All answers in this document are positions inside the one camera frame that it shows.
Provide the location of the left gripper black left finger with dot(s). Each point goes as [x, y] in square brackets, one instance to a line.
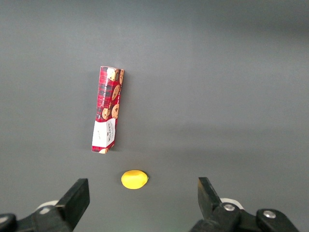
[72, 205]

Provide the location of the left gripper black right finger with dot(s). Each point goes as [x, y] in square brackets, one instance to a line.
[210, 205]

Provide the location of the yellow lemon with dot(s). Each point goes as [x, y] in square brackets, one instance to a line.
[134, 180]

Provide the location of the red tartan cookie box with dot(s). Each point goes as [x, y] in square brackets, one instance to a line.
[107, 108]

